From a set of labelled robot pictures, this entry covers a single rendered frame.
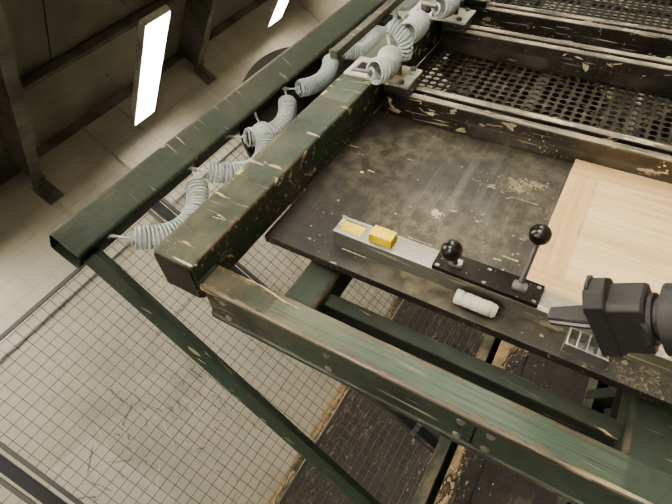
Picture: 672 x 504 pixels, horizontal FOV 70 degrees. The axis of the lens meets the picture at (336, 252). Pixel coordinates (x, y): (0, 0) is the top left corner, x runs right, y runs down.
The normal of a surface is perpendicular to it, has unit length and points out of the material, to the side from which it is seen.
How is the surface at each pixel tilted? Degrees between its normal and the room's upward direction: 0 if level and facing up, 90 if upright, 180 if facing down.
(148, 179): 90
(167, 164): 90
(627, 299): 23
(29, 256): 90
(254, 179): 56
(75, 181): 90
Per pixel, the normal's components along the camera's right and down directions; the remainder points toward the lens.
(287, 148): -0.06, -0.66
